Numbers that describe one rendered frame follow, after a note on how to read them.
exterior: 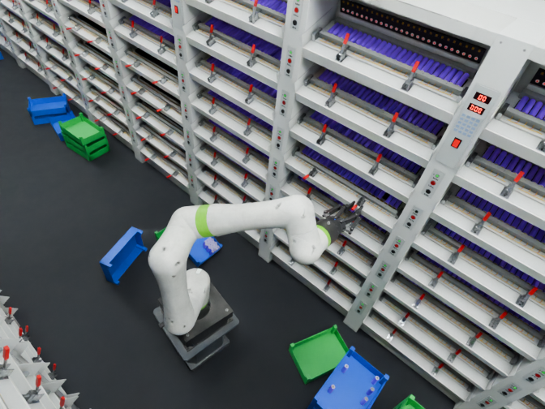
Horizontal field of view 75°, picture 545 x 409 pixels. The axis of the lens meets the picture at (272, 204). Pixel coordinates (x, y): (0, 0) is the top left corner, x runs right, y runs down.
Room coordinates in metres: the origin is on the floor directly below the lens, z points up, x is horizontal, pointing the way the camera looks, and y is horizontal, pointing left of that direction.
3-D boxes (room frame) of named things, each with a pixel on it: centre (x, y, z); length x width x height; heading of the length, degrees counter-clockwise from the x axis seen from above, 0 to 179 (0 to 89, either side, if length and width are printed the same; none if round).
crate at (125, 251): (1.21, 0.86, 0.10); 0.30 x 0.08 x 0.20; 164
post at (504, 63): (1.08, -0.62, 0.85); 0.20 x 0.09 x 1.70; 145
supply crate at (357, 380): (0.53, -0.45, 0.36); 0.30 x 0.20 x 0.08; 145
